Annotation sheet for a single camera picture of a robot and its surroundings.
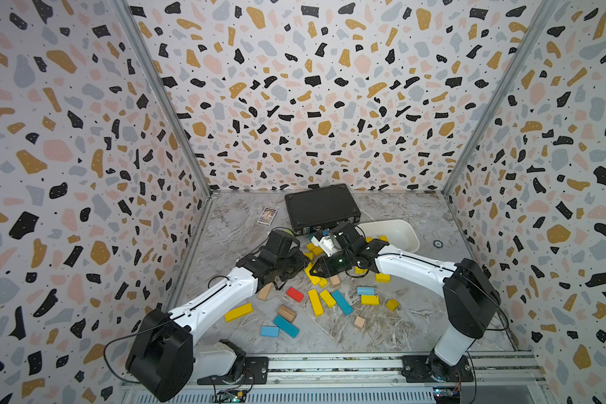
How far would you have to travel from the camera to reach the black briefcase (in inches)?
41.4

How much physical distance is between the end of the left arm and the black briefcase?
0.31 meters

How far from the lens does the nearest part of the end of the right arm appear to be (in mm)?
642
